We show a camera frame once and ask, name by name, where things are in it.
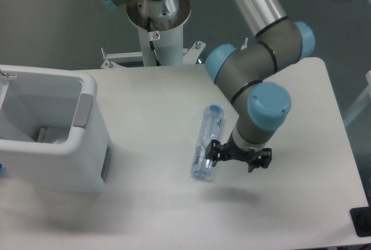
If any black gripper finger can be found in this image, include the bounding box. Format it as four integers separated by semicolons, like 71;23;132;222
248;148;272;173
205;139;229;167

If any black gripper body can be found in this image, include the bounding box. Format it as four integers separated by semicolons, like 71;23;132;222
223;141;260;164

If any crushed clear plastic bottle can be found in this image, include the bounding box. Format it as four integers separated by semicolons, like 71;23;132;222
190;102;224;179

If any clear plastic bag green strip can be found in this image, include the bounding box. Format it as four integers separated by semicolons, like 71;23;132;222
52;137;68;144

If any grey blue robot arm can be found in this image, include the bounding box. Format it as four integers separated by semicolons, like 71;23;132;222
103;0;315;177

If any white trash can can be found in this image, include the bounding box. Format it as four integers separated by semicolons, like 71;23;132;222
1;65;112;193

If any white leveling foot bolt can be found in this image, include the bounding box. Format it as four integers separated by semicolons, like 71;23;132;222
241;37;249;50

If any black device at table corner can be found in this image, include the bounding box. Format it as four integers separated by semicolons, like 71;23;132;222
350;206;370;237

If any blue object at left edge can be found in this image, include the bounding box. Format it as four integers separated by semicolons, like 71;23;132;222
0;164;6;177

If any white pedestal base frame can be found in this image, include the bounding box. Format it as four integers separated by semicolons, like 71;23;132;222
100;40;207;70

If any white frame at right edge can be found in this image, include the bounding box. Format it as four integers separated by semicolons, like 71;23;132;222
343;71;370;127

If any black cable on pedestal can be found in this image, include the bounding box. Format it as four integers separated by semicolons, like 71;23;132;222
147;17;162;67

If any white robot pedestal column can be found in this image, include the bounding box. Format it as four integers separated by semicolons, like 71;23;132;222
126;0;191;67

